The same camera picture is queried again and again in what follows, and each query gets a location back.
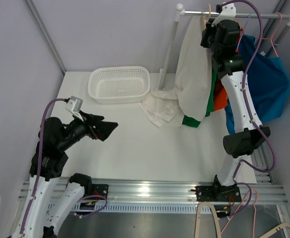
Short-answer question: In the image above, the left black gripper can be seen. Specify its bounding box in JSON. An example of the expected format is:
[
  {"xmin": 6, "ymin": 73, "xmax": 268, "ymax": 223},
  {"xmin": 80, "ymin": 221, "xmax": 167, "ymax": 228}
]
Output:
[{"xmin": 58, "ymin": 110, "xmax": 117, "ymax": 150}]

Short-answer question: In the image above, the white t shirt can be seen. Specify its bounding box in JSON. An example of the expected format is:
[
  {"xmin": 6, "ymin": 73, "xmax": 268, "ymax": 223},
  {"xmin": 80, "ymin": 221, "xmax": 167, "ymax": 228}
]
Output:
[{"xmin": 139, "ymin": 16, "xmax": 211, "ymax": 127}]

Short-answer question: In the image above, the orange t shirt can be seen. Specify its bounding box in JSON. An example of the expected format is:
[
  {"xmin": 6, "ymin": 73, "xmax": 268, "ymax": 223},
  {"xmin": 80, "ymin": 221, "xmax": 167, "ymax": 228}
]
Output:
[{"xmin": 213, "ymin": 80, "xmax": 228, "ymax": 111}]

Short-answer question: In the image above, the green t shirt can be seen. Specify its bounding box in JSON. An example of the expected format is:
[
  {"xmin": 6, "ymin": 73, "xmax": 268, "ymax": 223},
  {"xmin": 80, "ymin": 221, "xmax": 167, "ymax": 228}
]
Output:
[{"xmin": 182, "ymin": 59, "xmax": 217, "ymax": 128}]

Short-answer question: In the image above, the beige plastic hanger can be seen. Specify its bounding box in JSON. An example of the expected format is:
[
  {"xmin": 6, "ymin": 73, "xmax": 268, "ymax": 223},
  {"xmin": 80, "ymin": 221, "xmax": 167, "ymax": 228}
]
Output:
[{"xmin": 200, "ymin": 4, "xmax": 212, "ymax": 32}]

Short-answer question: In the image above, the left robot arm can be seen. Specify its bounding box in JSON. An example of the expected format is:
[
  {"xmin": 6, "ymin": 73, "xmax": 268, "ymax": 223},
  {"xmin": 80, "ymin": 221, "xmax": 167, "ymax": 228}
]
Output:
[{"xmin": 12, "ymin": 112, "xmax": 118, "ymax": 238}]

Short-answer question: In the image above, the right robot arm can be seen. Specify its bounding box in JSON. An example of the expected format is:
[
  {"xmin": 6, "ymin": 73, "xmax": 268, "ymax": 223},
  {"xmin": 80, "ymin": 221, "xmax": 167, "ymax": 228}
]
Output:
[{"xmin": 195, "ymin": 18, "xmax": 271, "ymax": 202}]

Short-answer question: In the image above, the blue t shirt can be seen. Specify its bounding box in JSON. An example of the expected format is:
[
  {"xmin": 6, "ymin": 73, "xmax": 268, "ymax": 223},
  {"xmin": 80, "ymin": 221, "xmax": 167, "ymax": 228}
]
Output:
[{"xmin": 225, "ymin": 35, "xmax": 290, "ymax": 134}]

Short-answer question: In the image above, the pink hanger on floor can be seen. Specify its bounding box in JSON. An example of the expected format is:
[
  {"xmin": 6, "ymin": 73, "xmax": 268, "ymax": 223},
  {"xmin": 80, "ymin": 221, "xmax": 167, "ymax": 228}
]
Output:
[{"xmin": 221, "ymin": 188, "xmax": 259, "ymax": 238}]

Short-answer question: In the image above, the beige hanger on floor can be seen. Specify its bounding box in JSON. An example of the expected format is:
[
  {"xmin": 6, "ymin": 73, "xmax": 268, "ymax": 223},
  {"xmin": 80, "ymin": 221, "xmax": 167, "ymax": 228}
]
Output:
[{"xmin": 194, "ymin": 202, "xmax": 222, "ymax": 238}]

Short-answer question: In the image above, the beige hanger at corner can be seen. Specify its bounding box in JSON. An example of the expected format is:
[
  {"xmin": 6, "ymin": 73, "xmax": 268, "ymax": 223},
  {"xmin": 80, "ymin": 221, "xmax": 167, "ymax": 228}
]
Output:
[{"xmin": 260, "ymin": 223, "xmax": 290, "ymax": 238}]

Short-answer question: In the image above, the white plastic basket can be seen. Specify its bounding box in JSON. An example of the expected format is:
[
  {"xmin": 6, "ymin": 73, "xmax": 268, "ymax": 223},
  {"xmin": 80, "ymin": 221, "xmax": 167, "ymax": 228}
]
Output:
[{"xmin": 87, "ymin": 66, "xmax": 151, "ymax": 104}]

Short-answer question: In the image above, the metal clothes rack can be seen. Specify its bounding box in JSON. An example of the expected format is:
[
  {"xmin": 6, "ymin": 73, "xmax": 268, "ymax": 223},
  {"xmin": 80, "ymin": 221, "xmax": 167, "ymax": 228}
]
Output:
[{"xmin": 158, "ymin": 0, "xmax": 290, "ymax": 90}]

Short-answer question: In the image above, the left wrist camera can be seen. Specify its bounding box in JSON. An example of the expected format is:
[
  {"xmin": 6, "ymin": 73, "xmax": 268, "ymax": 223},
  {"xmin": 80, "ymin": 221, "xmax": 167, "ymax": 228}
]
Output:
[{"xmin": 65, "ymin": 96, "xmax": 84, "ymax": 121}]

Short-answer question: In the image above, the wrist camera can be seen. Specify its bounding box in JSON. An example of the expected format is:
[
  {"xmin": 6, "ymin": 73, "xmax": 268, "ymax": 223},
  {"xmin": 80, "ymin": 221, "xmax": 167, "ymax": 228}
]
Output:
[
  {"xmin": 212, "ymin": 3, "xmax": 236, "ymax": 27},
  {"xmin": 65, "ymin": 96, "xmax": 84, "ymax": 121}
]

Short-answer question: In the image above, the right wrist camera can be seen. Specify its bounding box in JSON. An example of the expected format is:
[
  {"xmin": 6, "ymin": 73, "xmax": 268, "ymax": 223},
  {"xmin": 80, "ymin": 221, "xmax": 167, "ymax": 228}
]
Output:
[{"xmin": 212, "ymin": 3, "xmax": 236, "ymax": 27}]

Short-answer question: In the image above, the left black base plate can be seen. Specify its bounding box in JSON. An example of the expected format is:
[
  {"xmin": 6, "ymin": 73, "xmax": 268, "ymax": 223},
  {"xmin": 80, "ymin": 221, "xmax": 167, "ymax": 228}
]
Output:
[{"xmin": 84, "ymin": 184, "xmax": 109, "ymax": 198}]

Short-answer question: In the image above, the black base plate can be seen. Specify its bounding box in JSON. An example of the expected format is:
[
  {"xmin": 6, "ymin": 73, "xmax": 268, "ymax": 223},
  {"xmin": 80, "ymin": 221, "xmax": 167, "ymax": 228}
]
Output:
[
  {"xmin": 195, "ymin": 184, "xmax": 242, "ymax": 202},
  {"xmin": 84, "ymin": 184, "xmax": 109, "ymax": 198}
]

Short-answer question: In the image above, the pink wire hanger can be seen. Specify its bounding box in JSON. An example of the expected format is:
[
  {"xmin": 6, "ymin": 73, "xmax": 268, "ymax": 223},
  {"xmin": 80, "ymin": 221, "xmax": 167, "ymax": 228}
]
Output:
[{"xmin": 255, "ymin": 12, "xmax": 284, "ymax": 58}]

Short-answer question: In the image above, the aluminium mounting rail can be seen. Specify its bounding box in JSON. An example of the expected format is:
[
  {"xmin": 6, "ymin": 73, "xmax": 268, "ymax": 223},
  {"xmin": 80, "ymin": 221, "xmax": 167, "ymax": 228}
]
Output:
[{"xmin": 17, "ymin": 146, "xmax": 289, "ymax": 214}]

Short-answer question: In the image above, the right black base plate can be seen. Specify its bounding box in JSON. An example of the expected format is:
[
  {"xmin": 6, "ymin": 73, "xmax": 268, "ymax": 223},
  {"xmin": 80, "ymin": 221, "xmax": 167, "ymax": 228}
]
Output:
[{"xmin": 195, "ymin": 184, "xmax": 242, "ymax": 202}]

